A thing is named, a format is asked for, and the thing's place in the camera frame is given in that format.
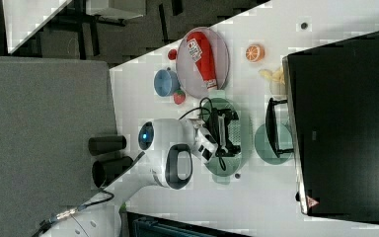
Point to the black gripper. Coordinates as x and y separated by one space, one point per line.
219 122

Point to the green oval plastic strainer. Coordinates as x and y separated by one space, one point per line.
240 133

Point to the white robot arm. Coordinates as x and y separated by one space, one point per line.
167 148

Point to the red toy strawberry lower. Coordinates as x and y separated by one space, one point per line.
179 97

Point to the red toy strawberry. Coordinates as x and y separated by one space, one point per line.
179 97
172 54

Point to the green plastic mug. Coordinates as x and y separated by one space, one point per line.
263 146

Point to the blue plastic cup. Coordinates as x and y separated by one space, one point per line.
166 82

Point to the yellow white garlic toy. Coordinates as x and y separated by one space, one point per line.
275 80

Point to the orange half toy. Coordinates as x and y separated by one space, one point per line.
255 52

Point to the red ketchup bottle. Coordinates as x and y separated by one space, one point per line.
200 52

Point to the red toy strawberry upper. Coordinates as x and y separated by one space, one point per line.
172 54

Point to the small black cylinder container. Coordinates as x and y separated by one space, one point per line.
106 144

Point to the large black cylinder container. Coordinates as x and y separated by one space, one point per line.
106 171

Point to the silver black toaster oven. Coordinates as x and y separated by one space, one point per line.
333 108

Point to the green plastic spatula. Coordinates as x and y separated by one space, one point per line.
122 208

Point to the grey foam panel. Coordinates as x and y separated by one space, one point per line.
49 109

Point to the blue metal frame rail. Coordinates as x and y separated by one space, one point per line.
140 225

